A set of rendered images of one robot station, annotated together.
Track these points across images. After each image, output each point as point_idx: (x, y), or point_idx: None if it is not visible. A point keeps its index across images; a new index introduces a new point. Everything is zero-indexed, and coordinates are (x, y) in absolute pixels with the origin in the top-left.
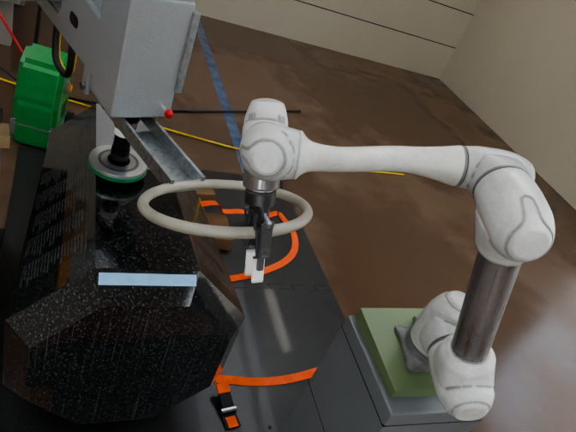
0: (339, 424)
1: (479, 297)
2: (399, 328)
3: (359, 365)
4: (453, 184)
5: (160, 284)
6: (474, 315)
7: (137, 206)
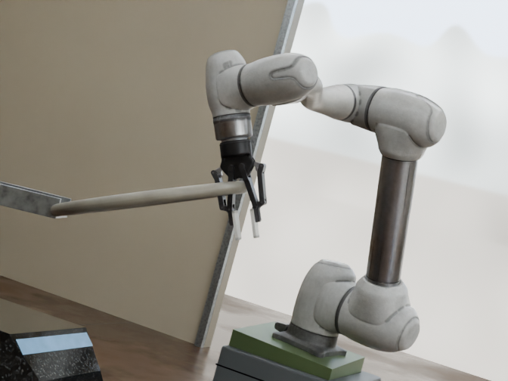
0: None
1: (398, 203)
2: (278, 332)
3: (271, 380)
4: (346, 116)
5: (67, 347)
6: (394, 225)
7: (99, 203)
